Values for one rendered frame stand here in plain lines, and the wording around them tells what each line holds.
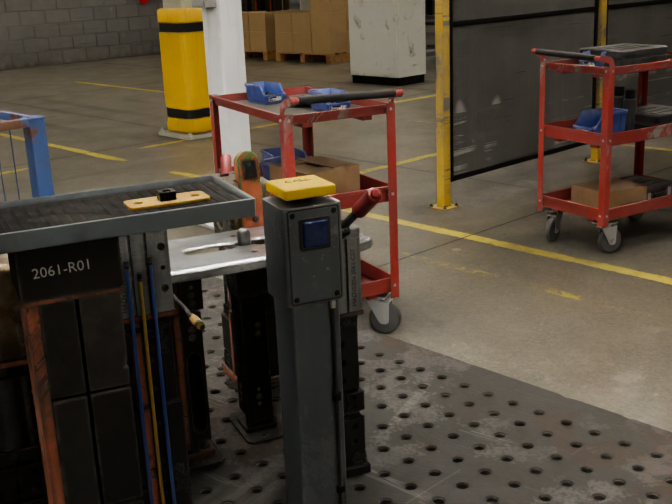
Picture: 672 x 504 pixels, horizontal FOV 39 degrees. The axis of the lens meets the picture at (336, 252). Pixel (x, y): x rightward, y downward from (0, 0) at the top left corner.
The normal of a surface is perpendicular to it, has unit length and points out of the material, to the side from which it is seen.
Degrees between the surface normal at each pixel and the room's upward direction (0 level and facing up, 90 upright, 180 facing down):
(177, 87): 90
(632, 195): 90
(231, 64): 90
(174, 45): 90
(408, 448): 0
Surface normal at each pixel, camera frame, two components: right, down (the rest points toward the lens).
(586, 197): -0.91, 0.15
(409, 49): 0.69, 0.18
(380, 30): -0.71, 0.23
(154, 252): 0.41, 0.25
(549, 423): -0.04, -0.96
